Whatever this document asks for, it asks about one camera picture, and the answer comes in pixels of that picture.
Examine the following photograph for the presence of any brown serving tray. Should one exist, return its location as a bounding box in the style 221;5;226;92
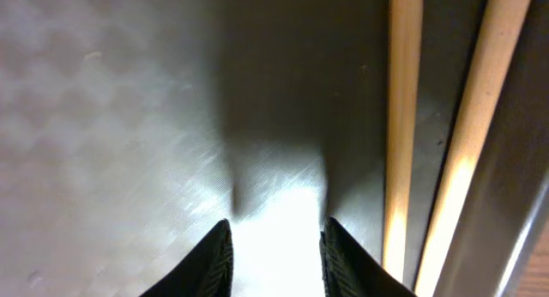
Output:
1;0;548;296

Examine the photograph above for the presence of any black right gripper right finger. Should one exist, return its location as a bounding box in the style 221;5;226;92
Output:
320;217;415;297

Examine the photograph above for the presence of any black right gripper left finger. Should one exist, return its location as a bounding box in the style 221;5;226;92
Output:
142;219;234;297

